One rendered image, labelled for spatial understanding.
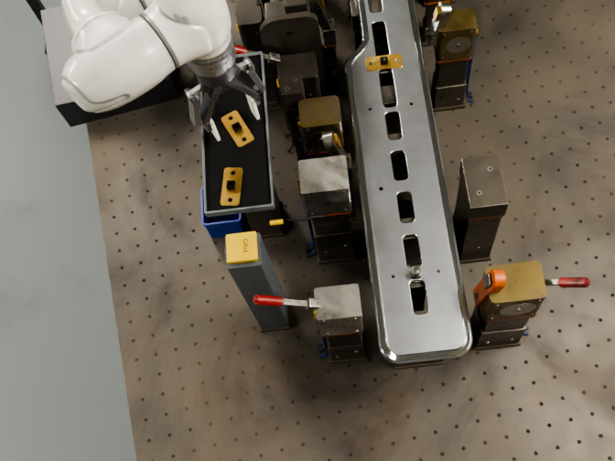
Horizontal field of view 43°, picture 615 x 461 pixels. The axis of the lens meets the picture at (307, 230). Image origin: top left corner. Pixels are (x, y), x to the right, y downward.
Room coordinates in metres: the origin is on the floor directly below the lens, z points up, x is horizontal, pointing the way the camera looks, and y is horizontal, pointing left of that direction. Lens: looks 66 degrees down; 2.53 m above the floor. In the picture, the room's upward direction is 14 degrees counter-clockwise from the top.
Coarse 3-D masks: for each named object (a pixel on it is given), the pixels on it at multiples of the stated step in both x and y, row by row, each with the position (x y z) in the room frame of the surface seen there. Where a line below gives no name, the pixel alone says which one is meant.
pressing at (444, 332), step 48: (384, 0) 1.22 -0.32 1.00; (384, 144) 0.84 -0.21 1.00; (432, 144) 0.81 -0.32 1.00; (384, 192) 0.72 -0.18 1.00; (432, 192) 0.69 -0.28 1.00; (384, 240) 0.61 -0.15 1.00; (432, 240) 0.59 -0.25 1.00; (384, 288) 0.51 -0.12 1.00; (432, 288) 0.48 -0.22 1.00; (384, 336) 0.41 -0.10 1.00; (432, 336) 0.39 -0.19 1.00
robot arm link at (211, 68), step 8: (232, 40) 0.86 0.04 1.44; (232, 48) 0.85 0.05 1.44; (224, 56) 0.83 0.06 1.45; (232, 56) 0.84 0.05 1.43; (192, 64) 0.84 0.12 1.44; (200, 64) 0.83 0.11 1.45; (208, 64) 0.82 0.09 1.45; (216, 64) 0.82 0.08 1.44; (224, 64) 0.83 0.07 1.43; (232, 64) 0.84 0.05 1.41; (200, 72) 0.83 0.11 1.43; (208, 72) 0.82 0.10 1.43; (216, 72) 0.82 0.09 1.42
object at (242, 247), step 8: (248, 232) 0.63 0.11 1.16; (232, 240) 0.63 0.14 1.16; (240, 240) 0.62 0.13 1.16; (248, 240) 0.62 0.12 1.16; (256, 240) 0.62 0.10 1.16; (232, 248) 0.61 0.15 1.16; (240, 248) 0.61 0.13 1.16; (248, 248) 0.60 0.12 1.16; (256, 248) 0.60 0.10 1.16; (232, 256) 0.59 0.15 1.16; (240, 256) 0.59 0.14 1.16; (248, 256) 0.58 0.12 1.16; (256, 256) 0.58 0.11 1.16
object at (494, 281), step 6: (492, 270) 0.46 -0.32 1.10; (498, 270) 0.45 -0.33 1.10; (486, 276) 0.45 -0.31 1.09; (492, 276) 0.44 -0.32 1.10; (498, 276) 0.44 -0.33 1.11; (504, 276) 0.44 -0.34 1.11; (480, 282) 0.46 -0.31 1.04; (486, 282) 0.44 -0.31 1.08; (492, 282) 0.44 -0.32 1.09; (498, 282) 0.43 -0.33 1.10; (504, 282) 0.43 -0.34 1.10; (474, 288) 0.46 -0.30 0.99; (480, 288) 0.45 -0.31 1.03; (486, 288) 0.43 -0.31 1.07; (492, 288) 0.42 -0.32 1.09; (498, 288) 0.42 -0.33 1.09; (474, 294) 0.45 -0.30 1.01; (480, 294) 0.44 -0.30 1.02; (486, 294) 0.43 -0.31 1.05; (480, 300) 0.43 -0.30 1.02; (486, 300) 0.43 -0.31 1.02
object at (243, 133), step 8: (232, 112) 0.91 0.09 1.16; (224, 120) 0.89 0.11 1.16; (232, 120) 0.89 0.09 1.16; (240, 120) 0.88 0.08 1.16; (232, 128) 0.87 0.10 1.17; (240, 128) 0.86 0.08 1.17; (232, 136) 0.85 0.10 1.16; (240, 136) 0.85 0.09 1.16; (248, 136) 0.84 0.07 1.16; (240, 144) 0.83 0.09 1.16
